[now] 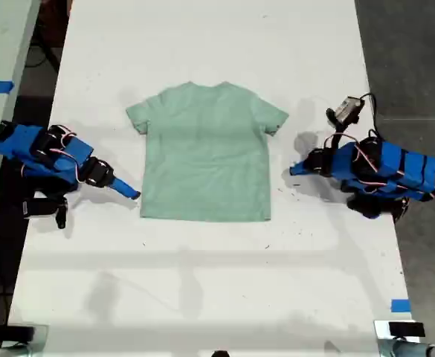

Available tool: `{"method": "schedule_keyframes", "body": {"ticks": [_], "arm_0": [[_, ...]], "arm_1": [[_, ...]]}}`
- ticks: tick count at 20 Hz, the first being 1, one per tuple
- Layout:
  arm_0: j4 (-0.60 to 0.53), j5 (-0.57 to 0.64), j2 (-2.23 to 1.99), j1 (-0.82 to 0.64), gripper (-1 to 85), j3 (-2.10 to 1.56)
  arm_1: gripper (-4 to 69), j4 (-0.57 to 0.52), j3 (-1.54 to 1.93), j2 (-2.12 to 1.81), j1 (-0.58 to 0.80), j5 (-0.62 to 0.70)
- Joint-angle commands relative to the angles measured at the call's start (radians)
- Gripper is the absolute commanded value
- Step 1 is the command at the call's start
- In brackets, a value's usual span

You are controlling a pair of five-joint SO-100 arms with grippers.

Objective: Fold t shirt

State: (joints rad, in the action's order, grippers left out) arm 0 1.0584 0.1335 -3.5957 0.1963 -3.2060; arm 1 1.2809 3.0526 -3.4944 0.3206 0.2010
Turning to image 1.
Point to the black camera stalk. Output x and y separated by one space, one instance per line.
61 215
337 135

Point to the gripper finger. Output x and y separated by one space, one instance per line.
304 164
124 184
303 172
125 191

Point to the small black box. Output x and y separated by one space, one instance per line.
406 329
15 334

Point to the short blue tape strip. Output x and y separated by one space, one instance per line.
401 305

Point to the grey side table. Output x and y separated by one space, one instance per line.
1 44

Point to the black camera box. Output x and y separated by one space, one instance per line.
40 207
348 109

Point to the pale green T-shirt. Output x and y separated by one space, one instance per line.
206 156

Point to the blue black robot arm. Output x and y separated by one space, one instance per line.
399 171
27 148

